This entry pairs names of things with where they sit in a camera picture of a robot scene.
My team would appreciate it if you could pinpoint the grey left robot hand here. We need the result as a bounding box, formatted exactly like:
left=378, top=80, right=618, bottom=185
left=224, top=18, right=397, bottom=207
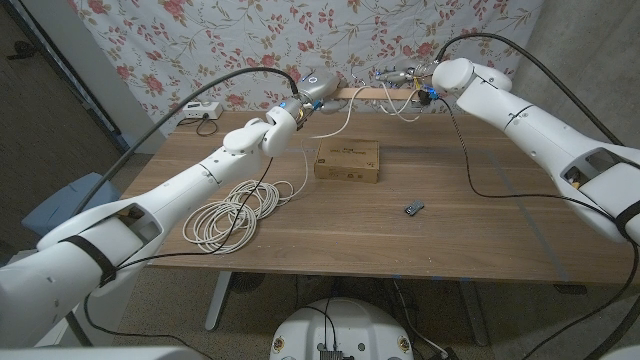
left=283, top=68, right=349, bottom=126

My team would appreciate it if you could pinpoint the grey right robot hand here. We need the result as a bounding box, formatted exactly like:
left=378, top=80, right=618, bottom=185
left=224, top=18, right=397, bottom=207
left=374, top=63, right=437, bottom=90

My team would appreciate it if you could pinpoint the white Ethernet cable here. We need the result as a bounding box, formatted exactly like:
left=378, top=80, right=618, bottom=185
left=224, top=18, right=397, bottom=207
left=182, top=82, right=422, bottom=256

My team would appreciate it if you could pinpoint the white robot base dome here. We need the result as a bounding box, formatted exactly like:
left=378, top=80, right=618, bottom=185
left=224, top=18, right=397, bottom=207
left=269, top=297, right=415, bottom=360

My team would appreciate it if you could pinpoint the brown cardboard package box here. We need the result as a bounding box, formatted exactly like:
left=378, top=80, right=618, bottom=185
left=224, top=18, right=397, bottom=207
left=313, top=138, right=381, bottom=185

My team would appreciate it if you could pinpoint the floral print backdrop cloth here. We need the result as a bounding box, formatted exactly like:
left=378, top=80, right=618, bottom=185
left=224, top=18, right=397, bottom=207
left=67, top=0, right=544, bottom=127

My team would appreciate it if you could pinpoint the white power strip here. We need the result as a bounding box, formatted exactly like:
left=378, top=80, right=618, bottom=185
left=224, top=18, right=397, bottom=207
left=182, top=101, right=225, bottom=121

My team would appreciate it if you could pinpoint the grey metal table leg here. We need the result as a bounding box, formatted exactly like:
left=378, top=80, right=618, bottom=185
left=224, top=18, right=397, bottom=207
left=204, top=271, right=234, bottom=332
left=458, top=279, right=492, bottom=347

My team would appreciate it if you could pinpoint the blue padded stool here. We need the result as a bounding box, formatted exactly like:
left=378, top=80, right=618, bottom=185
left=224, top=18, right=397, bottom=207
left=20, top=172, right=121, bottom=236

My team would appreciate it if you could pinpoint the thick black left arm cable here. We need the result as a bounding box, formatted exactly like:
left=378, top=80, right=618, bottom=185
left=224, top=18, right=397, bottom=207
left=72, top=66, right=300, bottom=217

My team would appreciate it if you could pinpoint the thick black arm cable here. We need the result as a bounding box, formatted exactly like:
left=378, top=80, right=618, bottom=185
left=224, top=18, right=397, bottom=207
left=72, top=66, right=300, bottom=217
left=434, top=32, right=640, bottom=360

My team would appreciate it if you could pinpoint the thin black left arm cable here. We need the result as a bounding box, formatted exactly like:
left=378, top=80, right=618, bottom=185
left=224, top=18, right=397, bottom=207
left=82, top=155, right=275, bottom=360

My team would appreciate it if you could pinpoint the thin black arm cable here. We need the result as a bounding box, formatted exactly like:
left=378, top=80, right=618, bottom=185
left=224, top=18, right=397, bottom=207
left=82, top=155, right=275, bottom=360
left=438, top=97, right=640, bottom=360

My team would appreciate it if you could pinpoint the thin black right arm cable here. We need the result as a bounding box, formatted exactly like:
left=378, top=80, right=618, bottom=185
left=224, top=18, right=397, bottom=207
left=438, top=97, right=640, bottom=360

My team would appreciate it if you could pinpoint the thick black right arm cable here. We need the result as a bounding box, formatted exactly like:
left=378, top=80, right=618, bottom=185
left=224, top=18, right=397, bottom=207
left=434, top=32, right=640, bottom=360

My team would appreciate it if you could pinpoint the black door handle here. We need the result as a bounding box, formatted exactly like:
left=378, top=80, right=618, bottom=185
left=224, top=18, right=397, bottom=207
left=6, top=40, right=39, bottom=62

